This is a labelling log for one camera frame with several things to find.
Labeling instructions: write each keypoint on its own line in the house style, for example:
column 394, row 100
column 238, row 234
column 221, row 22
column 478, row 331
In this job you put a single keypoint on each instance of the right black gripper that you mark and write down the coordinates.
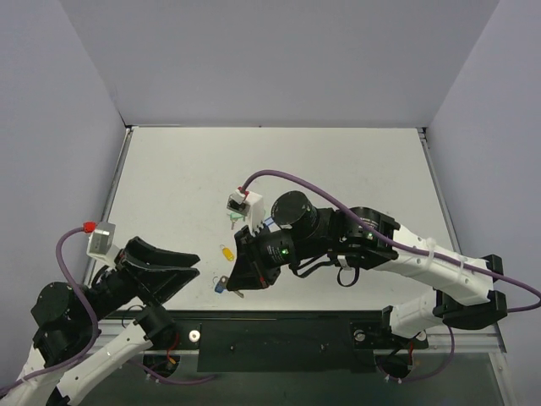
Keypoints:
column 255, row 257

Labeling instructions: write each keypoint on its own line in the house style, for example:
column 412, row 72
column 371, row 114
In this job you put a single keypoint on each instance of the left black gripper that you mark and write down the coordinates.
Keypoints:
column 128, row 270

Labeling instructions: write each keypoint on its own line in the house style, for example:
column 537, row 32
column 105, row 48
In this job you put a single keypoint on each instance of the silver key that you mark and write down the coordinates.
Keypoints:
column 224, row 280

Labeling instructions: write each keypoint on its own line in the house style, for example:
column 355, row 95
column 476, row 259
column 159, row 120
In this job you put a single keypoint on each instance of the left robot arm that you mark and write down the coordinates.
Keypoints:
column 58, row 370

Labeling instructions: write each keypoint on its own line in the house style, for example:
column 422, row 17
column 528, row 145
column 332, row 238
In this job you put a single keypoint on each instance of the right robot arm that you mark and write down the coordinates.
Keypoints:
column 462, row 295

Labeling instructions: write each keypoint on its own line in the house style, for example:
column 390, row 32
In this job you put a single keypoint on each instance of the yellow key tag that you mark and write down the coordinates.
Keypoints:
column 227, row 253

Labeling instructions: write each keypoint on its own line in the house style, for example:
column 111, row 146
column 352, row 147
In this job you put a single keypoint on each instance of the green key tag with key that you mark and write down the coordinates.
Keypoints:
column 234, row 218

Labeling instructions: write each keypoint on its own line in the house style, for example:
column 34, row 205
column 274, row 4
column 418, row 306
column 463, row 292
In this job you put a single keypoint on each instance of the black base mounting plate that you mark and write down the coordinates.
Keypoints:
column 285, row 340

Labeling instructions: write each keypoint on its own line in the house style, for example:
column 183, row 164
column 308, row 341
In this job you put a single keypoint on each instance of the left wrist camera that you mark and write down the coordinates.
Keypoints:
column 100, row 245

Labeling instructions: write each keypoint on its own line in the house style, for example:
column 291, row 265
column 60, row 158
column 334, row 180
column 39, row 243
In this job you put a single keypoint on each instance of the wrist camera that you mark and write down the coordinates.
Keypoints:
column 100, row 245
column 249, row 205

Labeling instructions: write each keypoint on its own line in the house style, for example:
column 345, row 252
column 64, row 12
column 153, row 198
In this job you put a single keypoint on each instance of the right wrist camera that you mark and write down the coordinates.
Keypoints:
column 249, row 205

